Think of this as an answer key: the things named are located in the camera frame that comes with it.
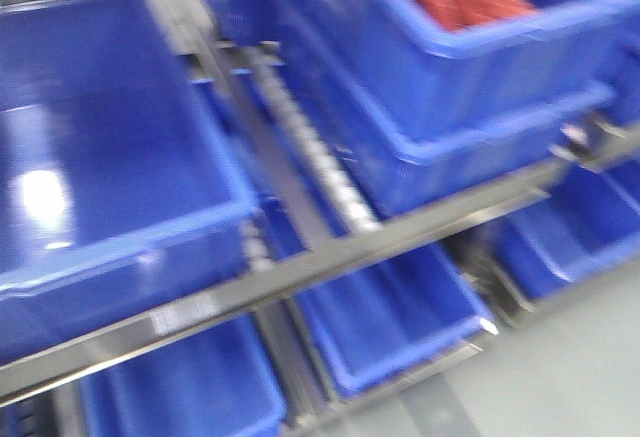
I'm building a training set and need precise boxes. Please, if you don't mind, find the steel shelf cart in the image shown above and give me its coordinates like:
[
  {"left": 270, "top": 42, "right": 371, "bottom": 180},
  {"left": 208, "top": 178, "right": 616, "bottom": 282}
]
[{"left": 1, "top": 0, "right": 639, "bottom": 433}]

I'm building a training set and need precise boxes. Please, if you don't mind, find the blue plastic bin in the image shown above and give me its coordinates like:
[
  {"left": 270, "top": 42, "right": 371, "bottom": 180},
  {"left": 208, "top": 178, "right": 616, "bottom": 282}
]
[
  {"left": 1, "top": 0, "right": 256, "bottom": 363},
  {"left": 491, "top": 157, "right": 639, "bottom": 300},
  {"left": 81, "top": 316, "right": 287, "bottom": 436},
  {"left": 226, "top": 0, "right": 639, "bottom": 216},
  {"left": 294, "top": 243, "right": 498, "bottom": 398}
]

